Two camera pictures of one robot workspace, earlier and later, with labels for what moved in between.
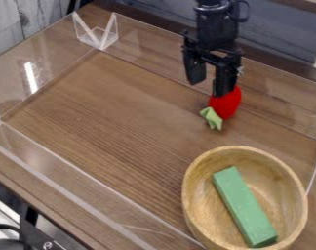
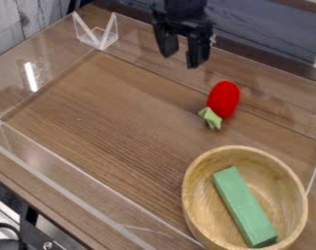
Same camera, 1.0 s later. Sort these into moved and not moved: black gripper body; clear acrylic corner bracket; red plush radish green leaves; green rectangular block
Moved: black gripper body
Not moved: clear acrylic corner bracket; green rectangular block; red plush radish green leaves
